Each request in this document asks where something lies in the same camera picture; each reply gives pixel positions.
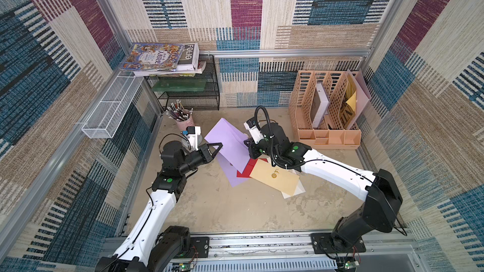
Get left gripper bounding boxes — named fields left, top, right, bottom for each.
left=176, top=142, right=221, bottom=176

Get lilac envelope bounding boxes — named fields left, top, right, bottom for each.
left=216, top=154, right=248, bottom=187
left=205, top=118, right=250, bottom=173

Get cream envelope with seal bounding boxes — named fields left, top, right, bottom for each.
left=250, top=159, right=299, bottom=196

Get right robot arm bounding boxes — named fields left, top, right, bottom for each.
left=244, top=118, right=403, bottom=253

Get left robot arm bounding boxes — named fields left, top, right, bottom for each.
left=95, top=141, right=223, bottom=271

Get red envelope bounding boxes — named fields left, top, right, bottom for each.
left=236, top=159, right=268, bottom=178

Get white envelope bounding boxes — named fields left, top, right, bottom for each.
left=282, top=180, right=306, bottom=199

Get pink pen cup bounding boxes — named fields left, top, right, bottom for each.
left=176, top=115, right=195, bottom=132

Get pens in cup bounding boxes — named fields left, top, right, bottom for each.
left=165, top=99, right=193, bottom=122

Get white box in organizer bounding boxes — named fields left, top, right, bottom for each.
left=310, top=81, right=330, bottom=128

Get green folder on shelf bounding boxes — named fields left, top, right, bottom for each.
left=152, top=79, right=207, bottom=93

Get Folio book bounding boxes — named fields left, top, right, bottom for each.
left=122, top=43, right=206, bottom=77

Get brown wanted poster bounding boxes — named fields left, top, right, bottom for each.
left=339, top=78, right=357, bottom=129

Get yellow paper sheet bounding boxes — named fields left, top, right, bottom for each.
left=344, top=91, right=357, bottom=113

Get colourful picture book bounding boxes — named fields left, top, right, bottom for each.
left=120, top=43, right=185, bottom=71

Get pink folder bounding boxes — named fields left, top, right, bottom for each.
left=344, top=71, right=371, bottom=129

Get black wire shelf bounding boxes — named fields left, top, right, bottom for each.
left=147, top=55, right=220, bottom=110

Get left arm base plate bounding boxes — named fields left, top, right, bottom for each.
left=175, top=236, right=210, bottom=261

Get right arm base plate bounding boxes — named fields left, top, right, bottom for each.
left=310, top=232, right=367, bottom=254

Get white wire basket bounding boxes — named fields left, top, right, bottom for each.
left=82, top=72, right=143, bottom=139

